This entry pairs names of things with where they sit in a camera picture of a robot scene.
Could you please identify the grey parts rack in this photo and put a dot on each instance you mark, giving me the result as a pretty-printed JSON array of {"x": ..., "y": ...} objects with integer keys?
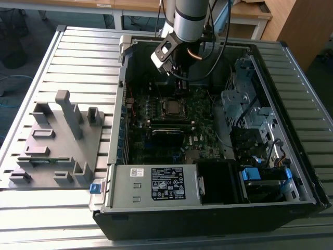
[{"x": 65, "y": 145}]

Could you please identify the blue case latch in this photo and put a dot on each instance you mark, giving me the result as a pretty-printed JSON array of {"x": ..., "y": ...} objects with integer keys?
[{"x": 95, "y": 188}]

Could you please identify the blue disk carrier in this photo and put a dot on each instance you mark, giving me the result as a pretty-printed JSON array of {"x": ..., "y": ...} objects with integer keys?
[
  {"x": 251, "y": 174},
  {"x": 288, "y": 174}
]

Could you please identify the black PC case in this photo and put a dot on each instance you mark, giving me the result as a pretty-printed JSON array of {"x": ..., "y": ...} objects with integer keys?
[{"x": 208, "y": 224}]

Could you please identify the silver metal drive cage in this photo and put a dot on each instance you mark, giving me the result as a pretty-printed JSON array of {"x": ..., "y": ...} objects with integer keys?
[{"x": 231, "y": 100}]

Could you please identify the grey power supply unit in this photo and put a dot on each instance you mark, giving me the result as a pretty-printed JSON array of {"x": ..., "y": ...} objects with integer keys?
[{"x": 122, "y": 182}]

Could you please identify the black hard disk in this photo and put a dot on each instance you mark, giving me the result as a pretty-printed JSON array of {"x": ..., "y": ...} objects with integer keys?
[{"x": 262, "y": 191}]

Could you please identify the metal locking lever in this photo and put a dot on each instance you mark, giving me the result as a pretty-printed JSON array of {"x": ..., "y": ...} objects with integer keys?
[{"x": 159, "y": 91}]

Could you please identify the wooden cabinet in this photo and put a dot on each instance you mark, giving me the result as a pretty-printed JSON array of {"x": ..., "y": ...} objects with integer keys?
[{"x": 299, "y": 26}]

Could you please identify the black graphics card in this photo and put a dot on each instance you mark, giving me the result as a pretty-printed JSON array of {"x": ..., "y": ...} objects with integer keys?
[{"x": 166, "y": 143}]

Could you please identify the green RAM stick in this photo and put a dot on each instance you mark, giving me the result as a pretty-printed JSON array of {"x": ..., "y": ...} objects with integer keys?
[{"x": 43, "y": 161}]

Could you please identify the black office chair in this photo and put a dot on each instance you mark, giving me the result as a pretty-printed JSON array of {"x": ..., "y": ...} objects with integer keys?
[{"x": 13, "y": 52}]

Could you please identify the green motherboard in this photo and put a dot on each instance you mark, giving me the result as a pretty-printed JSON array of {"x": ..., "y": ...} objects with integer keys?
[{"x": 205, "y": 130}]

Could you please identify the wooden desk white frame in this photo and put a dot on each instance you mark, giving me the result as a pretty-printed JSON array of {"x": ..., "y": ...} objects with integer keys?
[
  {"x": 249, "y": 15},
  {"x": 65, "y": 4}
]

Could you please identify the black plastic drive bracket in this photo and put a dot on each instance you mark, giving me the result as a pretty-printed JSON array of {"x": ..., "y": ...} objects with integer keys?
[{"x": 245, "y": 142}]

